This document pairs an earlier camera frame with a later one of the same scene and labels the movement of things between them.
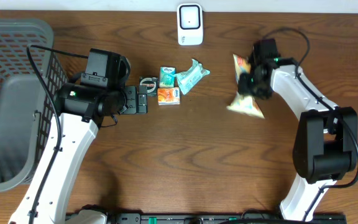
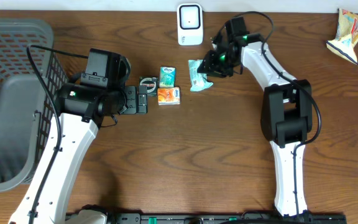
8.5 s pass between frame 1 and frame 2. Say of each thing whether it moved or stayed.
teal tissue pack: stayed
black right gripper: moved
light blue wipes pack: moved
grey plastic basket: stayed
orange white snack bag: moved
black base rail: stayed
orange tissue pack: stayed
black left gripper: stayed
